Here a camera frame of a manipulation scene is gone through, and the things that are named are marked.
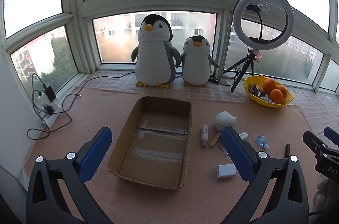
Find pile of wrapped candies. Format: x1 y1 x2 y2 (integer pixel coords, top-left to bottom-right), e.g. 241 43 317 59
248 84 272 103

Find orange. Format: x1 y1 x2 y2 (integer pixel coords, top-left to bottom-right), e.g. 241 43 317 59
276 84 288 99
263 78 276 94
269 89 284 104

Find yellow leaf-shaped bowl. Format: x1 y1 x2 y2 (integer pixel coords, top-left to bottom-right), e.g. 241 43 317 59
244 75 294 108

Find black power adapter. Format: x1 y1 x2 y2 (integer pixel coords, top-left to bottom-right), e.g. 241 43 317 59
44 85 56 102

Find white usb charger cube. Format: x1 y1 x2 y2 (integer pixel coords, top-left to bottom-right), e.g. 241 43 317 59
216 164 237 179

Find large plush penguin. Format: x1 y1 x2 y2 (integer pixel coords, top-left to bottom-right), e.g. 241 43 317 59
131 14 182 88

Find black cylinder tube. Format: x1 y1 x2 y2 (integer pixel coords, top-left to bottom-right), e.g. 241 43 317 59
285 144 290 158

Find front orange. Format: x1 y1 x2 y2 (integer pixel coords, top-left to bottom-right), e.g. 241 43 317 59
269 89 284 104

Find wooden clothespin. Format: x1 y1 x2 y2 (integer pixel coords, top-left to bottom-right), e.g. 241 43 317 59
208 132 221 148

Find blue sanitizer bottle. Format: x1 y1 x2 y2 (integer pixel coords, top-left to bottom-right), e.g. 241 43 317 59
256 134 269 150

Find white ring light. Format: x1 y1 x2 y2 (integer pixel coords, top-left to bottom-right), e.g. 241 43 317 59
233 0 294 50

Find open cardboard box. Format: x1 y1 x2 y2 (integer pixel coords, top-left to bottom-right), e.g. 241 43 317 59
108 96 192 191

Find patterned white tube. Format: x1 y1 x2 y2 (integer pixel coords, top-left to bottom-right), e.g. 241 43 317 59
239 132 249 140

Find white charger on strip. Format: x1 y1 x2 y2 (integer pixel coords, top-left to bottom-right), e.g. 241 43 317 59
37 93 56 110

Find pink felt mat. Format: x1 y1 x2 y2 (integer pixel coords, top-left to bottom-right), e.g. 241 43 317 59
26 88 320 223

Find right orange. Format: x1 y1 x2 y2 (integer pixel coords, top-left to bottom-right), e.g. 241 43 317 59
276 84 288 99

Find small black plug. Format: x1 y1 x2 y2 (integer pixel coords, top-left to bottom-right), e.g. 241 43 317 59
44 105 54 115

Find black tripod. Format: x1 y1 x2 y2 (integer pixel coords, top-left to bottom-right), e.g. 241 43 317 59
223 49 261 93

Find small plush penguin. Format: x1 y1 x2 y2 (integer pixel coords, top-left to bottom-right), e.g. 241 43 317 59
181 35 219 87

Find white power strip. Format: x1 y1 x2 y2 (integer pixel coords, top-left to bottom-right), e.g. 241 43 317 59
43 99 63 128

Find white gloved right hand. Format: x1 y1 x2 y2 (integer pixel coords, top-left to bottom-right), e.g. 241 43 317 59
313 175 336 211

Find pink small bottle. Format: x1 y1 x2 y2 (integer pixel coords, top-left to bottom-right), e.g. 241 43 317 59
201 125 208 147

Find rear orange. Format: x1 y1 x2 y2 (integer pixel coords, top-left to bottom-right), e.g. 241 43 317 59
263 78 276 94

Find white plug-in device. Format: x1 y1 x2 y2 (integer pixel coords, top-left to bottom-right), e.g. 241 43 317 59
214 111 237 131

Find keys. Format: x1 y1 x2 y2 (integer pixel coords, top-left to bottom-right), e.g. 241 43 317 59
219 146 230 159

